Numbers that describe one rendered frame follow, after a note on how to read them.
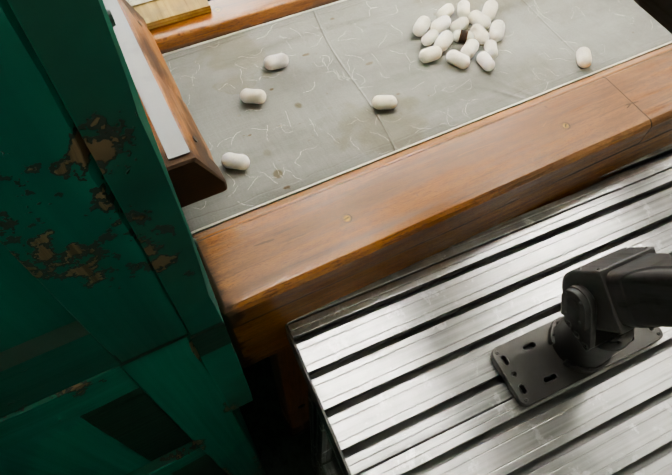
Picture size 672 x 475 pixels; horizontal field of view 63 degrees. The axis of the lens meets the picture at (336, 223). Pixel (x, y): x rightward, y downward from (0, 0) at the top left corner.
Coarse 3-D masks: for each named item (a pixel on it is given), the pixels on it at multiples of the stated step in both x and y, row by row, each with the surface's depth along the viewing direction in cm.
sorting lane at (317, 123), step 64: (384, 0) 86; (448, 0) 86; (512, 0) 86; (576, 0) 87; (192, 64) 77; (256, 64) 77; (320, 64) 77; (384, 64) 78; (448, 64) 78; (512, 64) 79; (576, 64) 79; (256, 128) 71; (320, 128) 71; (384, 128) 71; (448, 128) 72; (256, 192) 65
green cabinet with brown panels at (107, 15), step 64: (0, 0) 19; (64, 0) 19; (0, 64) 20; (64, 64) 21; (0, 128) 22; (64, 128) 24; (128, 128) 25; (0, 192) 25; (64, 192) 27; (128, 192) 28; (0, 256) 30; (64, 256) 30; (128, 256) 33; (192, 256) 36; (0, 320) 34; (64, 320) 38; (128, 320) 39; (192, 320) 43; (0, 384) 38; (64, 384) 42
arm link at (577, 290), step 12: (576, 288) 53; (564, 300) 55; (576, 300) 53; (588, 300) 52; (564, 312) 55; (576, 312) 53; (588, 312) 52; (576, 324) 54; (588, 324) 53; (576, 336) 56; (588, 336) 54; (600, 336) 55; (612, 336) 55; (588, 348) 55
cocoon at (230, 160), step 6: (222, 156) 66; (228, 156) 66; (234, 156) 66; (240, 156) 66; (246, 156) 66; (222, 162) 66; (228, 162) 66; (234, 162) 66; (240, 162) 66; (246, 162) 66; (234, 168) 66; (240, 168) 66; (246, 168) 66
